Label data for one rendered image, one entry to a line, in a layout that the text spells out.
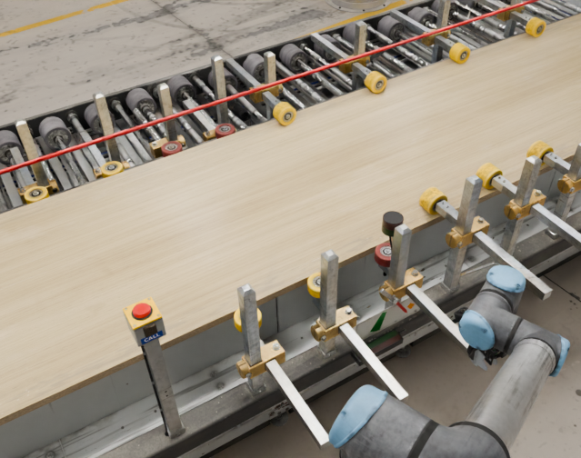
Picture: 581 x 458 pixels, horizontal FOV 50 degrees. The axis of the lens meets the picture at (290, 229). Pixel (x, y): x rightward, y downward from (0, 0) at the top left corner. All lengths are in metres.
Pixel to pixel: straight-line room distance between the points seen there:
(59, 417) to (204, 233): 0.70
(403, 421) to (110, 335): 1.06
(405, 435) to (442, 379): 1.84
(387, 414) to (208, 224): 1.25
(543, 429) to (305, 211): 1.34
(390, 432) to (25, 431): 1.22
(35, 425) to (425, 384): 1.58
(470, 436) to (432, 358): 1.86
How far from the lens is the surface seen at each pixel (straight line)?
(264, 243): 2.03
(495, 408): 1.17
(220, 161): 2.38
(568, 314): 3.23
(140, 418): 2.03
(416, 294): 1.96
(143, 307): 1.46
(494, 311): 1.53
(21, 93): 4.97
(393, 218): 1.82
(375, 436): 1.02
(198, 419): 1.90
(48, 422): 1.99
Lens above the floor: 2.32
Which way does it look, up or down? 43 degrees down
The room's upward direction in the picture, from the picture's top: 2 degrees counter-clockwise
